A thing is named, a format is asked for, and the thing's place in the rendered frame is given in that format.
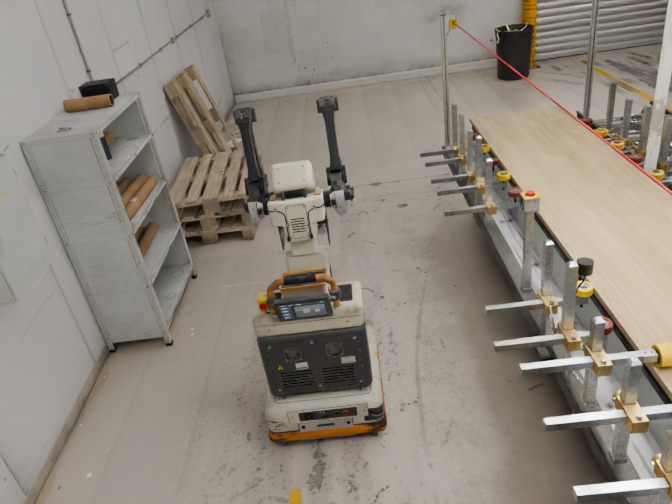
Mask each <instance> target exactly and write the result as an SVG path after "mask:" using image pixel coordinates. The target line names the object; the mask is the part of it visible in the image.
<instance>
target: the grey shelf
mask: <svg viewBox="0 0 672 504"><path fill-rule="evenodd" d="M139 98H140V99H139ZM136 99H137V100H136ZM137 101H138V103H137ZM138 104H139V106H138ZM139 108H140V110H139ZM142 109H143V110H142ZM140 111H141V113H140ZM143 112H144V113H143ZM141 114H142V116H141ZM144 115H145V116H144ZM142 117H143V119H142ZM143 120H144V122H143ZM144 124H145V126H144ZM59 127H62V128H63V127H65V128H66V127H71V130H67V131H64V132H59V133H58V132H57V130H59ZM145 127H146V129H145ZM148 128H149V129H148ZM146 130H147V132H146ZM102 131H103V133H104V132H110V133H112V134H113V136H114V141H113V142H112V143H111V144H110V145H109V146H108V147H109V150H110V152H111V155H112V159H111V160H107V157H106V154H105V152H104V149H103V146H102V143H101V141H100V138H99V134H100V133H101V132H102ZM149 131H150V132H149ZM56 132H57V133H56ZM93 137H94V138H93ZM90 139H91V141H92V143H91V141H90ZM98 139H99V140H98ZM94 140H95V141H94ZM149 140H150V141H149ZM150 143H151V145H150ZM20 144H21V147H22V149H23V151H24V154H25V156H26V158H27V160H28V163H29V165H30V167H31V170H32V172H33V174H34V177H35V179H36V181H37V183H38V186H39V188H40V190H41V193H42V195H43V197H44V200H45V202H46V204H47V206H48V209H49V211H50V213H51V216H52V218H53V220H54V222H55V225H56V227H57V229H58V232H59V234H60V236H61V239H62V241H63V243H64V245H65V248H66V250H67V252H68V255H69V257H70V259H71V261H72V264H73V266H74V268H75V271H76V273H77V275H78V278H79V280H80V282H81V284H82V287H83V289H84V291H85V294H86V296H87V298H88V301H89V303H90V305H91V307H92V310H93V312H94V314H95V317H96V319H97V321H98V323H99V326H100V328H101V330H102V333H103V335H104V337H105V340H106V342H107V344H108V346H109V349H110V350H109V351H110V353H113V352H116V351H117V346H115V347H114V346H113V343H117V342H125V341H134V340H142V339H151V338H159V337H164V340H165V342H166V345H167V346H172V345H173V340H172V338H171V335H170V332H169V327H170V324H171V321H172V316H173V313H174V311H175V309H176V307H177V305H178V303H179V301H180V299H181V296H182V294H183V291H184V288H185V286H186V283H187V281H188V278H189V276H190V273H192V276H191V278H192V279H196V278H197V274H196V272H195V269H194V265H193V262H192V259H191V256H190V252H189V249H188V246H187V243H186V240H185V236H184V233H183V230H182V227H181V223H180V220H179V217H178V214H177V210H176V207H175V204H174V201H173V197H172V194H171V191H170V188H169V185H168V181H167V178H166V175H165V172H164V168H163V165H162V162H161V159H160V155H159V152H158V149H157V146H156V142H155V139H154V136H153V133H152V130H151V126H150V123H149V120H148V117H147V113H146V110H145V107H144V104H143V100H142V97H141V94H140V91H137V92H130V93H123V94H119V96H118V97H117V98H115V99H114V106H112V107H105V108H98V109H91V110H84V111H77V112H70V113H67V112H66V111H65V110H64V111H63V112H62V113H60V114H59V115H57V116H56V117H55V118H53V119H52V120H50V121H49V122H48V123H46V124H45V125H44V126H42V127H41V128H39V129H38V130H37V131H35V132H34V133H32V134H31V135H30V136H28V137H27V138H25V139H24V140H22V141H21V142H20ZM92 144H93V146H92ZM95 144H96V145H95ZM153 144H154V145H153ZM151 146H152V148H151ZM93 147H94V149H95V151H94V149H93ZM96 147H97V148H96ZM154 147H155V148H154ZM152 149H153V151H152ZM95 152H96V154H95ZM153 152H154V154H153ZM99 154H100V155H99ZM96 155H97V157H96ZM154 155H155V157H154ZM157 157H158V158H157ZM155 159H156V161H155ZM156 162H157V164H156ZM157 165H158V167H157ZM160 167H161V168H160ZM158 168H159V170H158ZM159 171H160V173H159ZM162 172H163V173H162ZM140 173H142V174H145V175H146V176H147V178H148V177H150V176H153V177H155V178H156V179H157V185H156V186H155V187H154V189H153V190H152V192H151V193H150V194H149V196H148V197H147V198H146V200H145V201H144V203H143V204H142V205H141V207H140V208H139V209H138V211H137V212H136V214H135V215H134V216H133V218H132V219H131V220H130V221H129V218H128V216H127V213H126V210H125V207H124V205H123V202H122V199H121V196H120V193H119V191H118V188H117V185H116V181H118V182H120V181H121V180H122V179H123V178H125V177H128V178H130V179H131V180H132V181H133V180H134V179H135V178H136V176H137V175H138V174H140ZM160 175H161V176H160ZM163 177H164V178H163ZM107 185H108V187H109V189H108V187H107ZM164 187H165V189H164ZM112 189H113V190H112ZM167 189H168V190H167ZM109 190H110V192H109ZM165 190H166V192H165ZM113 192H114V193H113ZM110 193H111V195H110ZM166 194H167V196H166ZM114 195H115V196H114ZM111 196H112V197H111ZM169 196H170V197H169ZM167 197H168V199H167ZM112 198H113V200H112ZM115 198H116V199H115ZM168 200H169V202H168ZM113 201H114V203H113ZM116 201H117V202H116ZM169 203H170V205H169ZM171 203H172V204H171ZM114 204H115V206H116V208H115V206H114ZM117 204H118V205H117ZM170 206H171V208H170ZM118 207H119V208H118ZM116 209H117V211H116ZM119 210H120V211H119ZM171 210H172V211H171ZM124 211H125V212H124ZM117 212H118V214H117ZM174 212H175V213H174ZM172 213H173V215H172ZM118 215H119V216H118ZM173 216H174V218H173ZM119 217H120V219H119ZM176 217H177V218H176ZM174 219H175V221H174ZM176 219H177V220H176ZM120 220H121V222H120ZM177 221H178V222H177ZM150 222H155V223H157V225H158V229H157V231H156V233H155V235H154V237H153V239H152V241H151V243H150V245H149V247H148V249H147V251H146V253H145V255H144V257H142V255H141V252H140V249H139V246H138V243H137V241H136V238H135V235H134V234H135V233H136V231H137V230H138V228H139V227H141V228H142V229H143V230H144V231H145V230H146V228H147V226H148V224H149V223H150ZM175 222H176V223H175ZM121 223H122V224H121ZM179 228H180V229H179ZM180 230H181V231H180ZM178 232H179V234H178ZM179 235H180V237H179ZM180 238H181V240H180ZM127 239H128V241H127ZM131 241H132V242H131ZM181 241H182V243H181ZM183 241H184V242H183ZM128 242H129V244H130V246H129V244H128ZM184 243H185V244H184ZM132 244H133V245H132ZM182 245H183V246H182ZM130 247H131V249H130ZM133 247H134V248H133ZM183 248H184V250H183ZM131 250H132V252H131ZM184 251H185V253H184ZM135 252H136V253H135ZM132 253H133V254H132ZM185 254H186V256H185ZM133 255H134V257H133ZM136 255H137V256H136ZM188 256H189V257H188ZM186 257H187V259H186ZM134 258H135V260H134ZM138 260H139V261H138ZM189 260H190V261H189ZM135 261H136V263H137V265H136V263H135ZM187 261H188V262H187ZM190 262H191V263H190ZM139 263H140V264H139ZM137 266H138V268H137ZM192 270H193V271H192ZM193 272H194V273H193ZM87 284H88V285H87ZM88 286H89V287H88ZM162 334H163V336H162ZM165 334H166V335H165ZM111 340H112V341H111ZM112 342H113V343H112Z"/></svg>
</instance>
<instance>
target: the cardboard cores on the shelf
mask: <svg viewBox="0 0 672 504"><path fill-rule="evenodd" d="M103 134H104V136H105V138H106V141H107V144H108V146H109V145H110V144H111V143H112V142H113V141H114V136H113V134H112V133H110V132H104V133H103ZM116 185H117V188H118V191H119V193H120V196H121V199H122V202H123V205H124V207H125V210H126V213H127V216H128V218H129V221H130V220H131V219H132V218H133V216H134V215H135V214H136V212H137V211H138V209H139V208H140V207H141V205H142V204H143V203H144V201H145V200H146V198H147V197H148V196H149V194H150V193H151V192H152V190H153V189H154V187H155V186H156V185H157V179H156V178H155V177H153V176H150V177H148V178H147V176H146V175H145V174H142V173H140V174H138V175H137V176H136V178H135V179H134V180H133V181H132V180H131V179H130V178H128V177H125V178H123V179H122V180H121V181H120V182H118V181H116ZM157 229H158V225H157V223H155V222H150V223H149V224H148V226H147V228H146V230H145V231H144V230H143V229H142V228H141V227H139V228H138V230H137V231H136V233H135V234H134V235H135V238H136V241H137V243H138V246H139V249H140V252H141V255H142V257H144V255H145V253H146V251H147V249H148V247H149V245H150V243H151V241H152V239H153V237H154V235H155V233H156V231H157Z"/></svg>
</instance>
